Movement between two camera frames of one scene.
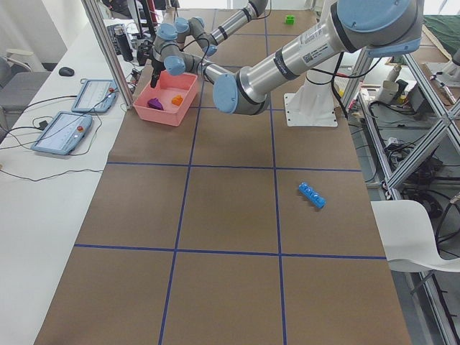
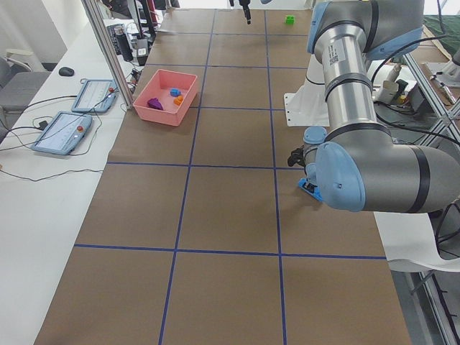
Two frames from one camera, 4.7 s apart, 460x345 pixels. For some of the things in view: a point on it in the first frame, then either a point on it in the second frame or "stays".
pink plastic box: x=165 y=103 stays
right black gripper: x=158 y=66 to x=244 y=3
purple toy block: x=155 y=103 stays
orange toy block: x=177 y=100 stays
